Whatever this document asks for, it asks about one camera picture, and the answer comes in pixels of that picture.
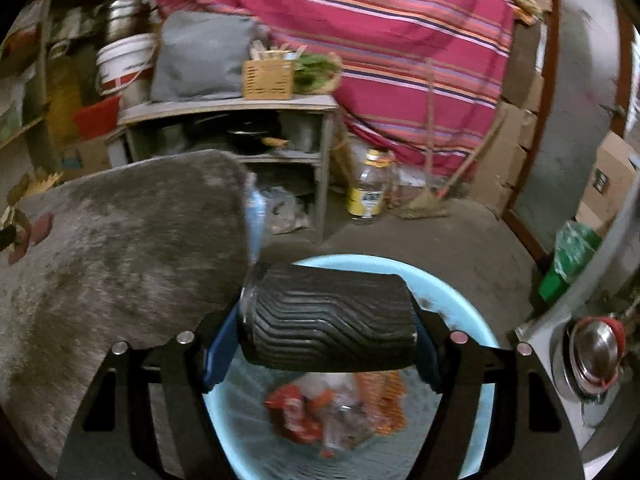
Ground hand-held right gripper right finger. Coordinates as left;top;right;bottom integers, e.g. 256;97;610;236
410;307;587;480

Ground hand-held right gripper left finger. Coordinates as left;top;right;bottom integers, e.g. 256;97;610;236
57;305;242;480

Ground light blue plastic basket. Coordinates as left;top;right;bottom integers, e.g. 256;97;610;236
201;254;502;480

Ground black ribbed paper cup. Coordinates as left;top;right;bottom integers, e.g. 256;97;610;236
239;262;419;375

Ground pale blue plastic bag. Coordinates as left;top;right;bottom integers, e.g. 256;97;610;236
244;174;268;263

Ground straw broom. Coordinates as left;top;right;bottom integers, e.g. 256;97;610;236
394;59;507;222

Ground steel pot lid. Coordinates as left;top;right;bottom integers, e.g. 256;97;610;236
560;315;627;402

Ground green plastic bag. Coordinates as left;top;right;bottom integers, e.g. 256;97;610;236
537;220;604;307

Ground clear bottle yellow label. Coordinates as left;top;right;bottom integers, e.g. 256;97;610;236
347;148;395;222

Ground maroon sponge block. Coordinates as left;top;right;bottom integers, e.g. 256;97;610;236
29;211;55;242
6;232;32;266

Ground stack of cardboard boxes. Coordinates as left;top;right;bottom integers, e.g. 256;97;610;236
469;69;547;218

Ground brown cardboard box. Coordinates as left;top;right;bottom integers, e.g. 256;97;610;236
59;135;113;178

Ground grey wooden bench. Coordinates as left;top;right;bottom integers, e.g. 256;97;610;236
116;94;342;242

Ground cardboard egg tray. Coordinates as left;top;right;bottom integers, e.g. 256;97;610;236
5;169;63;213

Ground printed cardboard box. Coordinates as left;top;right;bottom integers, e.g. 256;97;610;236
574;130;640;238

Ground red plastic basin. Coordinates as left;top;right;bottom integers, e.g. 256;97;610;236
72;94;122;140

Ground wooden utensil holder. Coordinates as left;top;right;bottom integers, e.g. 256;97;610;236
242;46;296;102

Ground grey fabric cover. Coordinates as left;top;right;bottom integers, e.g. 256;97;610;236
149;10;272;105

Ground green leafy vegetables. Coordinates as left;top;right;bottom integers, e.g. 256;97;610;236
292;52;343;95

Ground yellow oil jug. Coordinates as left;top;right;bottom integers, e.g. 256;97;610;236
46;59;82;147

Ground white plastic bucket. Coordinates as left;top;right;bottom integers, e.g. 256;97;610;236
94;33;157;97

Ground pink striped cloth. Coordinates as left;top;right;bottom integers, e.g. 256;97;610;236
149;0;518;178

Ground steel pot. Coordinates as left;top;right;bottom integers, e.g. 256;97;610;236
104;0;147;44

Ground black pan wooden handle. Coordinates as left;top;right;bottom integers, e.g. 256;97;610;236
226;127;290;157

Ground wooden wall shelf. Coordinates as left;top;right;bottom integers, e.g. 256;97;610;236
0;0;56;151

